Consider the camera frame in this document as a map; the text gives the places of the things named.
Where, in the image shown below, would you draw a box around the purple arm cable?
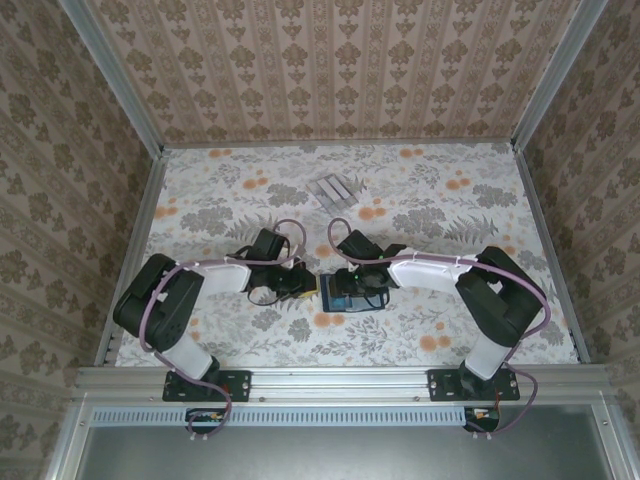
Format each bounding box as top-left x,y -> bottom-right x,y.
326,216 -> 554,439
139,217 -> 309,444

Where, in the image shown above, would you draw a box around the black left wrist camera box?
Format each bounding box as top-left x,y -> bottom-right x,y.
249,228 -> 292,267

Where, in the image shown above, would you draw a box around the slotted grey cable duct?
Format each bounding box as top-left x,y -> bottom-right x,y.
92,406 -> 501,427

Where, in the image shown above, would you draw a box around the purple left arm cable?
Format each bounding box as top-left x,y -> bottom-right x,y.
139,217 -> 309,444

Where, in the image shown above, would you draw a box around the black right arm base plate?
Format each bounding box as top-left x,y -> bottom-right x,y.
428,368 -> 521,403

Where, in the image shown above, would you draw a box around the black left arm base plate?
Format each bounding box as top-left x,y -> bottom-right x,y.
162,368 -> 252,403

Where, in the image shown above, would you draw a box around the thin black right gripper cable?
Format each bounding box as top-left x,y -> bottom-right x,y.
364,289 -> 392,312

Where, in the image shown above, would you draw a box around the aluminium frame post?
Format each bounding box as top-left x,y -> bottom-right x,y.
511,0 -> 609,152
59,0 -> 167,157

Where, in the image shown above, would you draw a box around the grey metal sheet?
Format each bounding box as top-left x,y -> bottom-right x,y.
74,424 -> 619,480

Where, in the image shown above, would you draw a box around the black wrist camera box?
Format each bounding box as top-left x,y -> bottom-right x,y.
249,228 -> 292,267
336,229 -> 387,267

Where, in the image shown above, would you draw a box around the aluminium side rail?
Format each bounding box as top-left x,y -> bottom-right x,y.
94,147 -> 170,369
514,142 -> 592,365

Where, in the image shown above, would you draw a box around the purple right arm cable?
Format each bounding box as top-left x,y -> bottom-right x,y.
326,216 -> 554,439

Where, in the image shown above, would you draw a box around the thin black left gripper cable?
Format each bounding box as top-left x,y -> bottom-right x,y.
247,289 -> 297,308

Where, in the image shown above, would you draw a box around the aluminium cross rail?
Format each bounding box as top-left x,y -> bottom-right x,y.
74,364 -> 614,402

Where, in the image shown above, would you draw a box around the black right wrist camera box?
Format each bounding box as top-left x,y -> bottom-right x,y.
336,229 -> 387,267

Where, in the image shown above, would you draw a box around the small black electronics board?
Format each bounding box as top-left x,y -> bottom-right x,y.
185,407 -> 227,435
463,405 -> 502,434

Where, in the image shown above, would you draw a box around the dark blue leather card holder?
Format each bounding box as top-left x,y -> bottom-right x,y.
319,273 -> 389,314

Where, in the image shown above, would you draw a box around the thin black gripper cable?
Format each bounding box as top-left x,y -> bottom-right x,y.
247,289 -> 297,308
364,289 -> 392,312

